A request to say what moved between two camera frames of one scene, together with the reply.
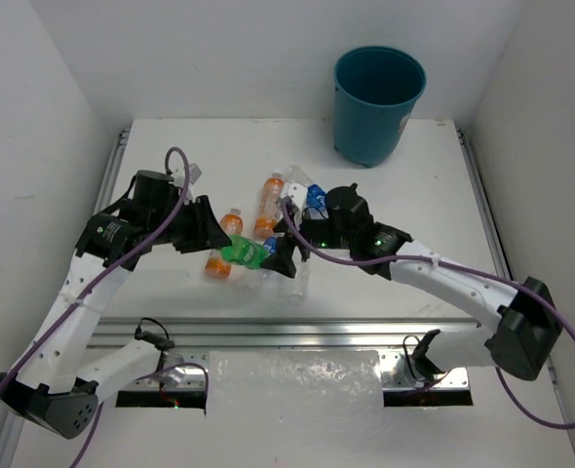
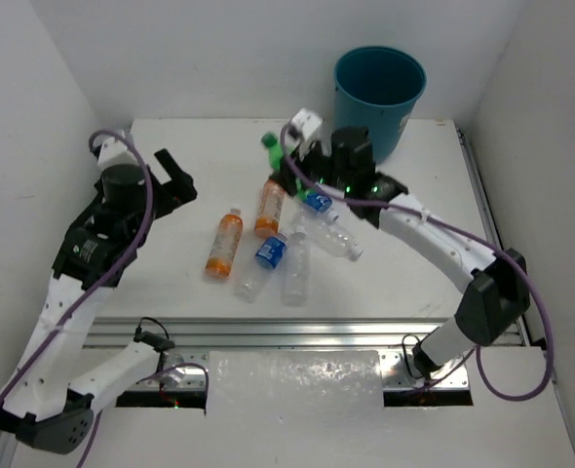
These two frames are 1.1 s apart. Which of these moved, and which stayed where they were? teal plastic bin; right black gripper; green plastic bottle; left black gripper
Moved: right black gripper; green plastic bottle; left black gripper
Stayed: teal plastic bin
